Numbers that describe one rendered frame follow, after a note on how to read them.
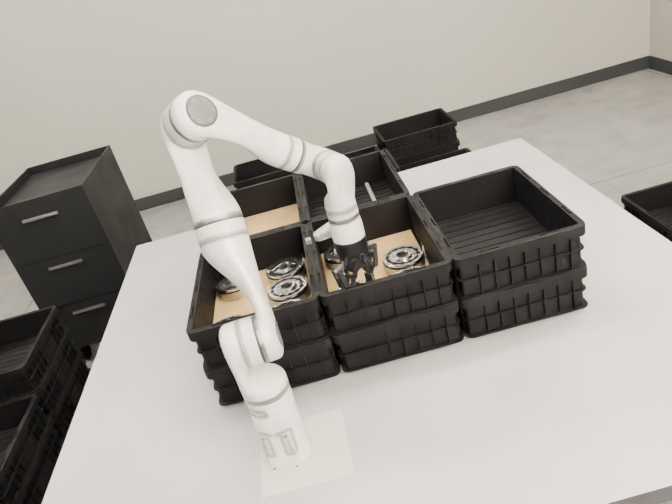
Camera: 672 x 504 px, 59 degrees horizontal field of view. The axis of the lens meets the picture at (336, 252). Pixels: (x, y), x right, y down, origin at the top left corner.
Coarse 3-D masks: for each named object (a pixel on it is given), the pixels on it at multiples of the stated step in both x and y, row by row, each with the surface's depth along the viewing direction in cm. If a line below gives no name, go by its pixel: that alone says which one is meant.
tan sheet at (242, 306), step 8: (304, 264) 163; (264, 272) 164; (264, 280) 160; (264, 288) 157; (216, 296) 159; (216, 304) 156; (224, 304) 155; (232, 304) 154; (240, 304) 153; (248, 304) 152; (216, 312) 152; (224, 312) 151; (232, 312) 150; (240, 312) 149; (248, 312) 148; (216, 320) 149
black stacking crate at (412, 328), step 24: (432, 312) 133; (456, 312) 134; (336, 336) 133; (360, 336) 133; (384, 336) 135; (408, 336) 136; (432, 336) 137; (456, 336) 138; (360, 360) 138; (384, 360) 138
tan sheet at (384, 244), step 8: (400, 232) 165; (408, 232) 164; (376, 240) 165; (384, 240) 164; (392, 240) 163; (400, 240) 162; (408, 240) 160; (384, 248) 160; (392, 248) 159; (328, 272) 156; (360, 272) 152; (376, 272) 150; (384, 272) 149; (328, 280) 152; (360, 280) 149; (328, 288) 149; (336, 288) 148
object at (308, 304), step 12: (288, 228) 162; (252, 240) 162; (312, 264) 141; (312, 276) 136; (312, 288) 131; (192, 300) 140; (300, 300) 128; (312, 300) 127; (192, 312) 136; (276, 312) 128; (288, 312) 128; (300, 312) 128; (192, 324) 131; (216, 324) 128; (192, 336) 128; (204, 336) 128
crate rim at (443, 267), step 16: (368, 208) 161; (416, 208) 156; (432, 240) 138; (448, 256) 129; (320, 272) 137; (416, 272) 127; (432, 272) 128; (448, 272) 128; (320, 288) 131; (352, 288) 128; (368, 288) 128; (384, 288) 128
